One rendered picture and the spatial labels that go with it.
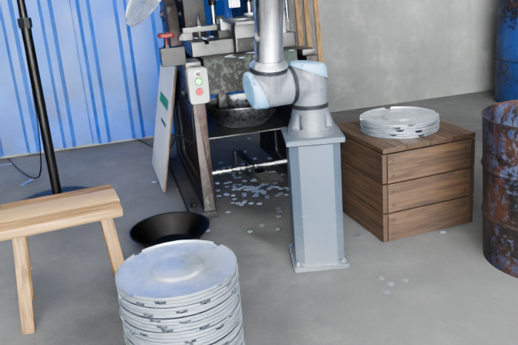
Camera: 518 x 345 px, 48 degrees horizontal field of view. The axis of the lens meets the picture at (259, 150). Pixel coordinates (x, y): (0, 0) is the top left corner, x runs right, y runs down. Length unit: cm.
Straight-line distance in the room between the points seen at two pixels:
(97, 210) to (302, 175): 63
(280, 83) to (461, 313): 83
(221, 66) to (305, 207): 76
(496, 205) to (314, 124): 61
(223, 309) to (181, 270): 13
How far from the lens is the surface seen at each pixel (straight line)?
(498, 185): 191
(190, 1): 274
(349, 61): 406
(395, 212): 213
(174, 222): 235
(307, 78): 179
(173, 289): 136
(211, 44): 244
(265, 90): 174
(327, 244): 195
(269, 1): 168
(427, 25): 430
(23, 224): 178
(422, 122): 219
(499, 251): 199
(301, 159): 183
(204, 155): 236
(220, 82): 237
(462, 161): 222
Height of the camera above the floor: 95
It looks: 17 degrees down
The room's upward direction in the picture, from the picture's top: 5 degrees counter-clockwise
